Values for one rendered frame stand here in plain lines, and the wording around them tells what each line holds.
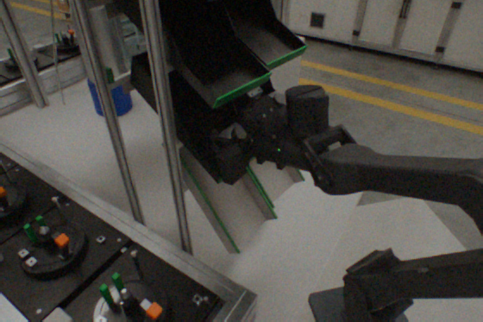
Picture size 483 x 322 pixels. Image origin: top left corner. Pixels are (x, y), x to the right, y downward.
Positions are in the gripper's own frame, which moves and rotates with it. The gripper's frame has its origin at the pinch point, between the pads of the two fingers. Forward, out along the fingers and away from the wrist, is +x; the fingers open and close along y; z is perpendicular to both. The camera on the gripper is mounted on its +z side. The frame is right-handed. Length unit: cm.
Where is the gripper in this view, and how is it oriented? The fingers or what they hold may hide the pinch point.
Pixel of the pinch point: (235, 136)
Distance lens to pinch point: 61.9
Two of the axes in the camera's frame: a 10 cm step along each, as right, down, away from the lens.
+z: -2.1, -8.4, -4.9
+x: -7.5, -1.8, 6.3
